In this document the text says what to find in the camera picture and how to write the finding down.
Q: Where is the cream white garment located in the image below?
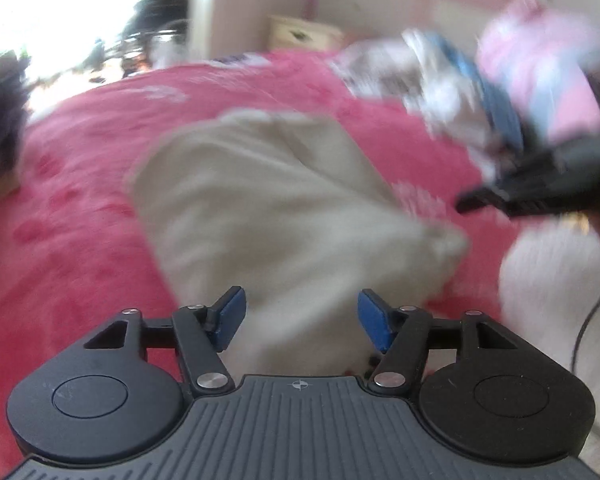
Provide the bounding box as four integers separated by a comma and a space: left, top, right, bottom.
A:
405, 30, 481, 131

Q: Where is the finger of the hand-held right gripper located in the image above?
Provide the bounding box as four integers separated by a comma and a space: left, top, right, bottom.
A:
455, 175, 516, 216

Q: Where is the blue garment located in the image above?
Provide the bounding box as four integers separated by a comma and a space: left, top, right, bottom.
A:
430, 30, 526, 151

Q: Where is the cream nightstand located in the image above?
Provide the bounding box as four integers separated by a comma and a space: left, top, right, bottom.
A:
267, 14, 343, 52

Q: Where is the black cable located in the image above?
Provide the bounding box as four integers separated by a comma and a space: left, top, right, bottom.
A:
570, 275, 600, 441

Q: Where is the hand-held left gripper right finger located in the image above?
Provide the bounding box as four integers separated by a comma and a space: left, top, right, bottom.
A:
357, 288, 523, 397

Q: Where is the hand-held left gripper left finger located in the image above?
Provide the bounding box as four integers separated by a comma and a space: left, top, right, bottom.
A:
82, 286, 247, 396

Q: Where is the stack of dark folded clothes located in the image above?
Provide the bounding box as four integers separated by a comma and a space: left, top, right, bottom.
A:
0, 50, 31, 196

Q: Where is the wheelchair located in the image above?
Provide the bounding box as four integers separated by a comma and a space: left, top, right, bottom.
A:
85, 0, 191, 71

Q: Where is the beige jacket with black trim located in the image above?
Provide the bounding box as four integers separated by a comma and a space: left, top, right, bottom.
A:
125, 110, 471, 376

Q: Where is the pink floral blanket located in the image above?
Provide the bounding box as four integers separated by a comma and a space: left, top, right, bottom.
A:
0, 50, 531, 466

